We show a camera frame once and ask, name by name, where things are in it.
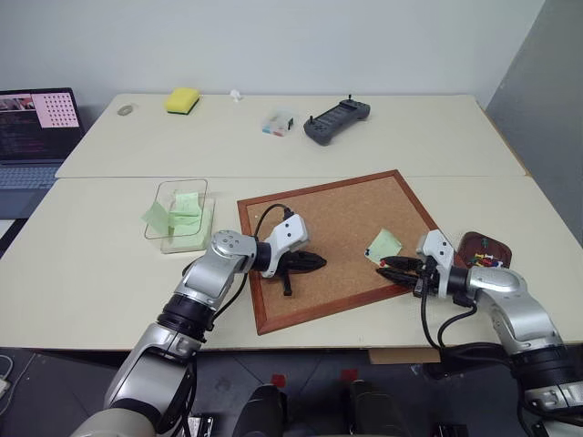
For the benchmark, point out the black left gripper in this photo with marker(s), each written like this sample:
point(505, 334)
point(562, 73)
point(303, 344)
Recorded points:
point(289, 262)

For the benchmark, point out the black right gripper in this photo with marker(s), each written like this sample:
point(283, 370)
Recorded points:
point(422, 277)

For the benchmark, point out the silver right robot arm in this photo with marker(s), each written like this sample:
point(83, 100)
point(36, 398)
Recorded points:
point(505, 296)

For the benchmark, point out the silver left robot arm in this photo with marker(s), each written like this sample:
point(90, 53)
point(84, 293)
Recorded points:
point(214, 277)

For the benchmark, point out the green sticky note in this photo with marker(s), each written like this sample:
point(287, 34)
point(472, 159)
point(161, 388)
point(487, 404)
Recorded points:
point(155, 215)
point(386, 243)
point(184, 220)
point(187, 202)

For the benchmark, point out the brown wooden tray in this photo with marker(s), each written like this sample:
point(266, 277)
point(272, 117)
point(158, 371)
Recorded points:
point(473, 241)

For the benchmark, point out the clear plastic box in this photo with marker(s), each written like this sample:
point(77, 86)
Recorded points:
point(182, 186)

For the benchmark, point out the wood-framed cork board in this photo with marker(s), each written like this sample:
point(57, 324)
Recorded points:
point(328, 214)

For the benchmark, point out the brown cardboard piece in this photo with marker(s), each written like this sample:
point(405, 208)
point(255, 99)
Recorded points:
point(401, 356)

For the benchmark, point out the large green paper sheet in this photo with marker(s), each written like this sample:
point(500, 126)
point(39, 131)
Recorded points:
point(200, 234)

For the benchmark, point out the dark rounded shape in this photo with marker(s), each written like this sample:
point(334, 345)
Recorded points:
point(373, 409)
point(266, 409)

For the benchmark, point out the dark grey handheld controller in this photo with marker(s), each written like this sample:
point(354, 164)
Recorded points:
point(334, 120)

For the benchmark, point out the small clear pushpin case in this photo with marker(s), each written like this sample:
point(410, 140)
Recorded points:
point(277, 122)

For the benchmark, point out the small white plastic object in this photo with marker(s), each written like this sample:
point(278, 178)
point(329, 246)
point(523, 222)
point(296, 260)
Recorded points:
point(235, 94)

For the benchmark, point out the yellow green sponge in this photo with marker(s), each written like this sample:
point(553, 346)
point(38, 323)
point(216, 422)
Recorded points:
point(181, 99)

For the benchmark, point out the small clear tape roll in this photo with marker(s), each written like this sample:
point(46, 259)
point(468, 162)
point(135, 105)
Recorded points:
point(125, 110)

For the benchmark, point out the open laptop computer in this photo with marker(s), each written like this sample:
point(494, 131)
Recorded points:
point(32, 136)

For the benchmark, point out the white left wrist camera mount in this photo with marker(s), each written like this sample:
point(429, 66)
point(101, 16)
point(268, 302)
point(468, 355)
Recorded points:
point(291, 230)

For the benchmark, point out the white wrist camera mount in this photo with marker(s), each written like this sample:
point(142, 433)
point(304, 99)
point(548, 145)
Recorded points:
point(438, 248)
point(291, 230)

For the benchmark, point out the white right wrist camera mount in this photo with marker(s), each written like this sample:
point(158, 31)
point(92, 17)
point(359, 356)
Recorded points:
point(438, 248)

